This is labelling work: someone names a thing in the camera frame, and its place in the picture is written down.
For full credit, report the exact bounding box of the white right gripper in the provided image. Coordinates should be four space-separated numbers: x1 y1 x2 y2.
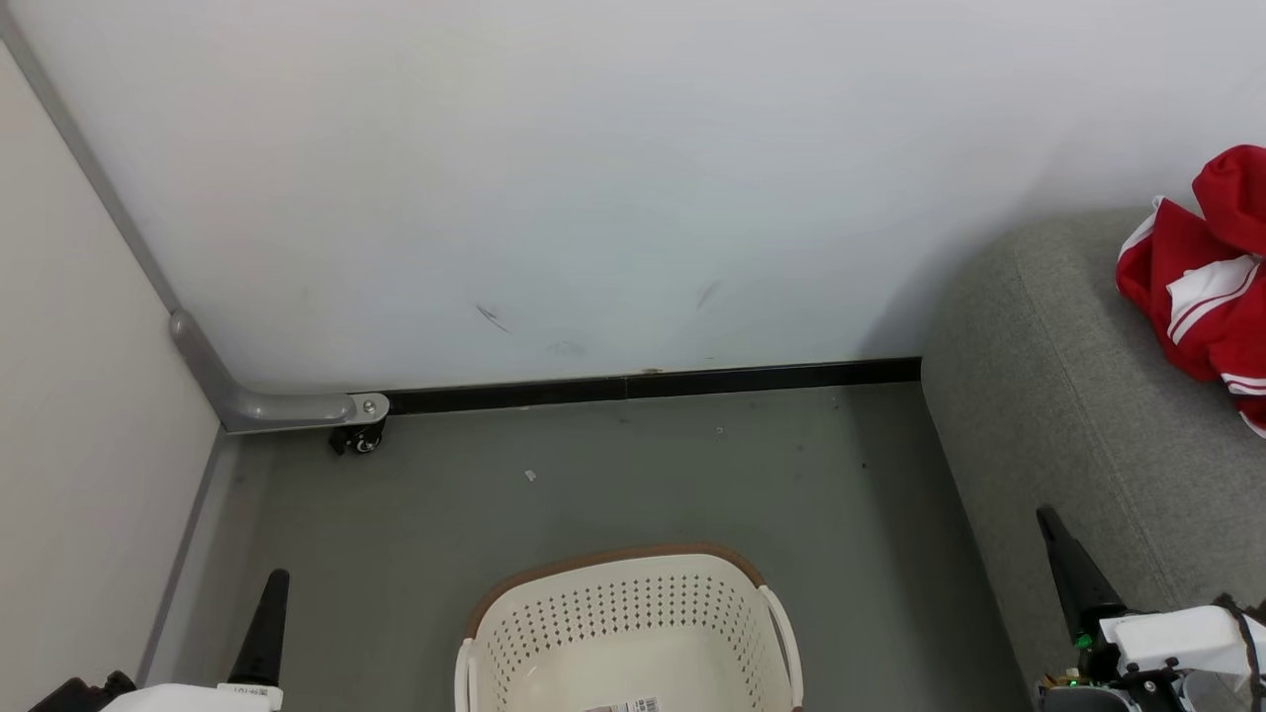
1036 506 1266 683

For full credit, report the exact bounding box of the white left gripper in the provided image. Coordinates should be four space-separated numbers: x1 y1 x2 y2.
102 569 292 712

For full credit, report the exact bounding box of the red garment white trim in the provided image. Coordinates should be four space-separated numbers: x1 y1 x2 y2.
1116 198 1266 438

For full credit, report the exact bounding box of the red white striped garment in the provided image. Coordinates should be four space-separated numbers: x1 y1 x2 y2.
1167 145 1266 342

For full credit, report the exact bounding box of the grey fabric sofa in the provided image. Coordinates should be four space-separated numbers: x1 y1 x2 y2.
920 208 1266 712

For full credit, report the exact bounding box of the black caster wheel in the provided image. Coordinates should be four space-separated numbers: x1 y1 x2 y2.
329 423 387 457

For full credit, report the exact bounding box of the cream perforated laundry basket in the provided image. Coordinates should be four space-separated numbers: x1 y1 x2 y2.
455 542 804 712

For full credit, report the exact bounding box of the black baseboard strip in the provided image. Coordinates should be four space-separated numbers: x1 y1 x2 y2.
386 357 922 416

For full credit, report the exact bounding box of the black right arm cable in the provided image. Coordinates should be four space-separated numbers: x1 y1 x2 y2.
1215 593 1266 693

